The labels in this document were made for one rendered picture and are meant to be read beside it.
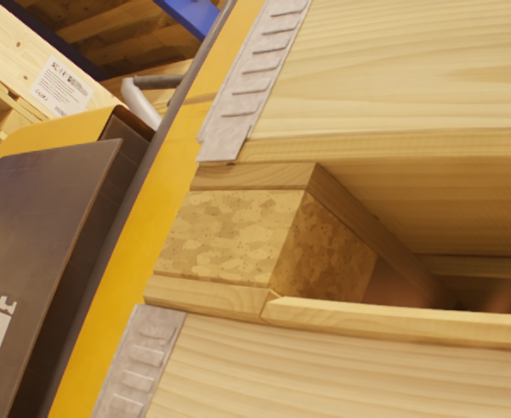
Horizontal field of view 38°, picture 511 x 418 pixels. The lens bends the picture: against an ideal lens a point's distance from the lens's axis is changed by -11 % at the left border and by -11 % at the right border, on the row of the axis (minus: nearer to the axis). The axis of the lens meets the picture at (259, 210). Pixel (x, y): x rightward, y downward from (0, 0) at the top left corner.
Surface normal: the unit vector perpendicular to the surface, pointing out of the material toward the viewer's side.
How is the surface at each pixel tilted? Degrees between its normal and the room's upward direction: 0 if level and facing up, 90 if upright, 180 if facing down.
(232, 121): 90
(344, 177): 180
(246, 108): 90
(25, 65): 90
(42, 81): 90
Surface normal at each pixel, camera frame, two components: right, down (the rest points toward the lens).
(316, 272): 0.70, 0.01
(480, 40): -0.62, -0.49
